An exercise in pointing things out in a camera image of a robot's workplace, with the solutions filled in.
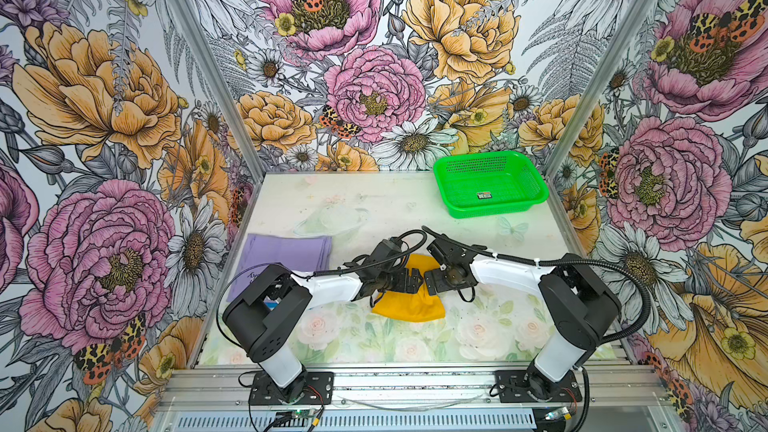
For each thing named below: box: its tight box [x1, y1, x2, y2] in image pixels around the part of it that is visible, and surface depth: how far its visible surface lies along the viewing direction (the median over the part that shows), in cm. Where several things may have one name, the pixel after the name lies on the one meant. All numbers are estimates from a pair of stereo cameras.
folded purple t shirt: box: [228, 234, 333, 303], surface depth 98 cm
